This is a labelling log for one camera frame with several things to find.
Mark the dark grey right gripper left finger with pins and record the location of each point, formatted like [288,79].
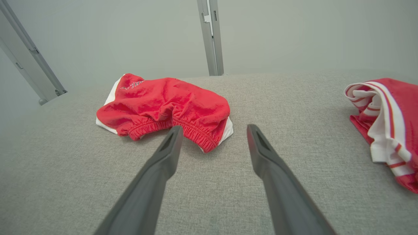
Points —
[153,182]

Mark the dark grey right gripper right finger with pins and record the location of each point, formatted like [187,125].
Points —
[281,189]

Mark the red shorts with white stripes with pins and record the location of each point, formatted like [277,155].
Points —
[163,104]

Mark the red Bulls basketball jersey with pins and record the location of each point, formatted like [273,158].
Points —
[398,107]

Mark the grey double partition post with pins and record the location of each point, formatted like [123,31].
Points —
[212,49]

